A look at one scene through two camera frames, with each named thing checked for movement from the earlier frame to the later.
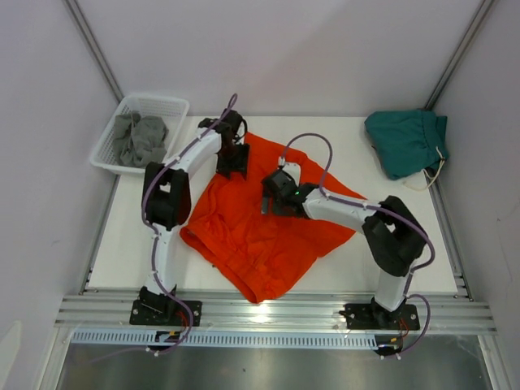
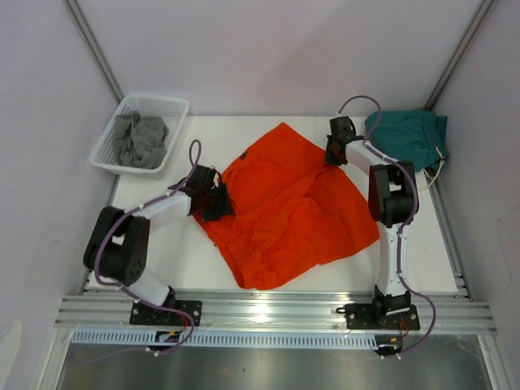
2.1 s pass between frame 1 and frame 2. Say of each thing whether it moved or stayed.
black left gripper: moved
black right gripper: moved
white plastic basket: stayed
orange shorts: moved
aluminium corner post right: stayed
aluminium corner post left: stayed
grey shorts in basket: stayed
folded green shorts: stayed
